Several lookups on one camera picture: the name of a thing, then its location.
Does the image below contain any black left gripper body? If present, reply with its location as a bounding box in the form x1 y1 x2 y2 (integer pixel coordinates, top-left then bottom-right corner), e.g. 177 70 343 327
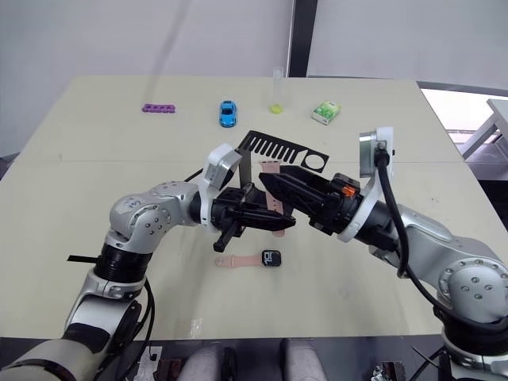
211 183 268 254

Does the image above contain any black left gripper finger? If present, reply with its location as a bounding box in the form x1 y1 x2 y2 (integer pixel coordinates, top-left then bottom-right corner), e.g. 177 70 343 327
241 205 297 228
239 217 294 232

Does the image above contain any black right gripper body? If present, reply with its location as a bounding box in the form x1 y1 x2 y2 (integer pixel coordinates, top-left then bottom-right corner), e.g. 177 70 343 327
308 172 363 237

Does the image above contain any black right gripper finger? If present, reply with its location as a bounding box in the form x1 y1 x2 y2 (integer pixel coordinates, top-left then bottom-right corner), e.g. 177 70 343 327
258 171 327 217
279 166 335 196

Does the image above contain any pink watch strap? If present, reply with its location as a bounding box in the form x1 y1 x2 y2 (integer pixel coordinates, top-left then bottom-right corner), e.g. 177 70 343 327
214 254 264 268
259 160 290 238

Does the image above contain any black square watch body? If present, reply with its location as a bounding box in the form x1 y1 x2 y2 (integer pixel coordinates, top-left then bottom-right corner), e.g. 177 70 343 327
260 249 283 269

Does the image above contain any black slotted watch stand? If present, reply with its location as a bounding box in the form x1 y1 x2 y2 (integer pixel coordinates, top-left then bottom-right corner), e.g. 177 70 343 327
233 129 330 190

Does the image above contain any green tissue pack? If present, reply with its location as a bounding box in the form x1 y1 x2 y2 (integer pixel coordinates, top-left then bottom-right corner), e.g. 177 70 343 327
310 100 343 127

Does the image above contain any clear tube with yellow liquid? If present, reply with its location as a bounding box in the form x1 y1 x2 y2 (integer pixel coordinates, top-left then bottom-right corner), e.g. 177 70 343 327
269 66 286 116

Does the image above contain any blue toy car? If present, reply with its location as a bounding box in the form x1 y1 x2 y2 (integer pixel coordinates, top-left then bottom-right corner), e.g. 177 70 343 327
218 100 238 129

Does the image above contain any purple holed rack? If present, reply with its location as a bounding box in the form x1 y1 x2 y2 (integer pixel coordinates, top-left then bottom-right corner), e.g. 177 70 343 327
141 102 178 116

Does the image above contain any grey rounded shape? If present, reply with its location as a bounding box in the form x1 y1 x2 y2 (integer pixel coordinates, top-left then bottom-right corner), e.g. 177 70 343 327
185 341 238 381
279 338 321 381

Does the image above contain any grey background desk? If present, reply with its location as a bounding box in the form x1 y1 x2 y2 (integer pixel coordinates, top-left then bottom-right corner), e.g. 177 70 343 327
460 97 508 164

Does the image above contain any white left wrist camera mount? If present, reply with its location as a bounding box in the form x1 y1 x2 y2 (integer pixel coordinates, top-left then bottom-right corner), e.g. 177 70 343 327
197 143 244 232

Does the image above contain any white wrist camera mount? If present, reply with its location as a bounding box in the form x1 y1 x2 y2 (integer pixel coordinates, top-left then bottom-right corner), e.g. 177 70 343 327
337 126 396 244
197 143 244 232

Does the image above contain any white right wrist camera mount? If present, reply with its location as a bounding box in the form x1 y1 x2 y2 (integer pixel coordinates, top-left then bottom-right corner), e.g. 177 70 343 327
337 126 396 244

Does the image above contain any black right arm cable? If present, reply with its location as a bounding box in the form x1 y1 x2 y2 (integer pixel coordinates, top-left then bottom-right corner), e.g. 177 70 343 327
371 140 508 327

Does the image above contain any dark vertical wall pillar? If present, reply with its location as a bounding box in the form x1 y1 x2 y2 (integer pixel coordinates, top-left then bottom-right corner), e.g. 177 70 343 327
286 0 319 79

